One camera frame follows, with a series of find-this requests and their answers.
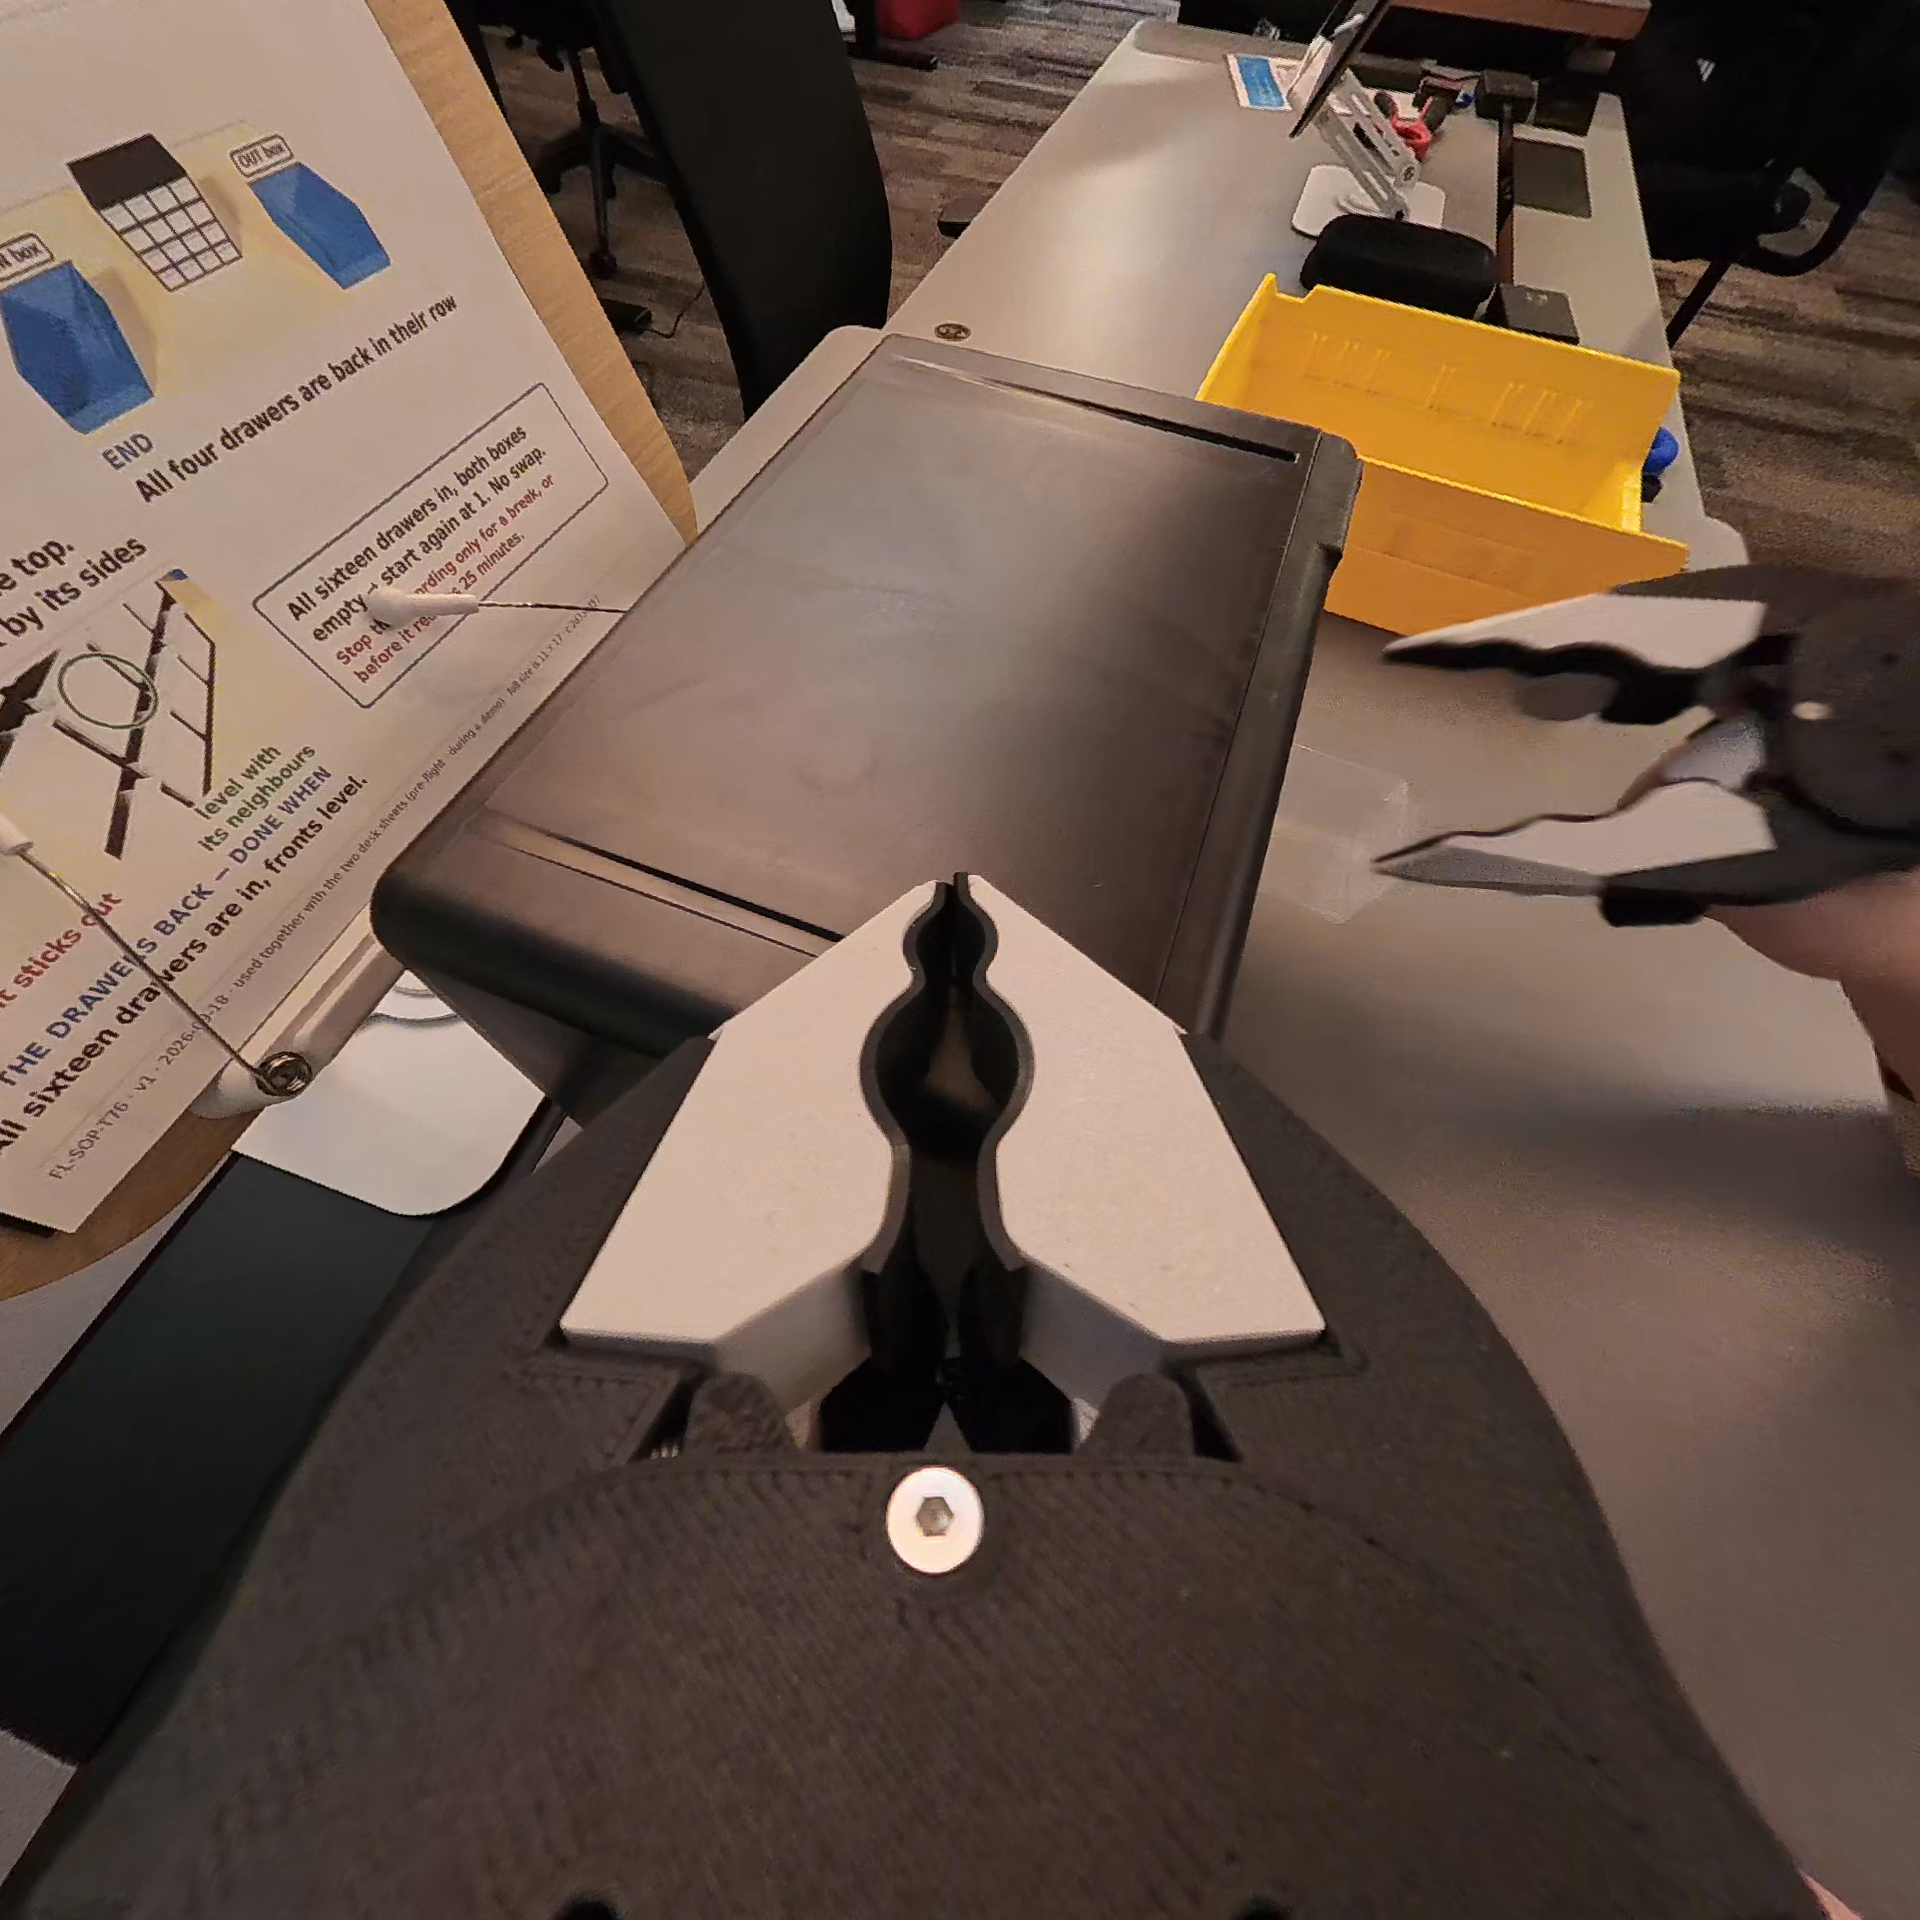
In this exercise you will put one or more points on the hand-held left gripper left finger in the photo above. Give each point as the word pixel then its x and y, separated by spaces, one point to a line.
pixel 750 1171

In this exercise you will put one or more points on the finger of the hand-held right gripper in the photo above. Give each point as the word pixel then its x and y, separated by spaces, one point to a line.
pixel 1517 867
pixel 1651 629

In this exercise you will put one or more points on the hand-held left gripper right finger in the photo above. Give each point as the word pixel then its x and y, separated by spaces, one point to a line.
pixel 1142 1171

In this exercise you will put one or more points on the black drawer cabinet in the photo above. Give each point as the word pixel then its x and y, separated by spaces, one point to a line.
pixel 902 629

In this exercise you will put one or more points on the person's right hand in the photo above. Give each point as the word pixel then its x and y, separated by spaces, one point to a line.
pixel 1862 975

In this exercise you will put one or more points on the small blue object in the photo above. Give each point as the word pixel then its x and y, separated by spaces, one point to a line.
pixel 1659 464

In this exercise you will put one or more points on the clear plastic drawer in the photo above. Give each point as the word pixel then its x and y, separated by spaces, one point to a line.
pixel 1349 840

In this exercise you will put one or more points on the yellow plastic bin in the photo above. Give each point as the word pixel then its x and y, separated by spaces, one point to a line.
pixel 1470 450

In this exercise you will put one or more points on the small black box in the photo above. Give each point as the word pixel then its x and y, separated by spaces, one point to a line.
pixel 1533 312

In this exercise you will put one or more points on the white stand base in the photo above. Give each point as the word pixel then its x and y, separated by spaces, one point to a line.
pixel 406 1154

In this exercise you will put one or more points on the black zip case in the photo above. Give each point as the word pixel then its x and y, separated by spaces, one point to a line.
pixel 1395 259

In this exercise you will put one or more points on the black square pad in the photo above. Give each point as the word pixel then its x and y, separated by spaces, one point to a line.
pixel 1553 176

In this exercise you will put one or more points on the black office chair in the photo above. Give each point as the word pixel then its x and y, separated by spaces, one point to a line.
pixel 1723 120
pixel 750 149

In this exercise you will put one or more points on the white phone stand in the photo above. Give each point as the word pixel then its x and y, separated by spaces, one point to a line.
pixel 1373 194

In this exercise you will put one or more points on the black hammer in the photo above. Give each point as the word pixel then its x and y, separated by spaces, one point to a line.
pixel 1506 101

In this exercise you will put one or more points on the black phone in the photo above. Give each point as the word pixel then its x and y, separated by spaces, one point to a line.
pixel 1337 53

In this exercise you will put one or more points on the blue label sheet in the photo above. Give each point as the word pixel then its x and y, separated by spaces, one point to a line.
pixel 1259 79

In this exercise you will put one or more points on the instruction sheet on board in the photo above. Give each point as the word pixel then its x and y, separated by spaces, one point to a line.
pixel 75 1259

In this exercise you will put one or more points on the printed instruction sheet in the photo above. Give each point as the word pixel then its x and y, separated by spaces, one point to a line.
pixel 299 422

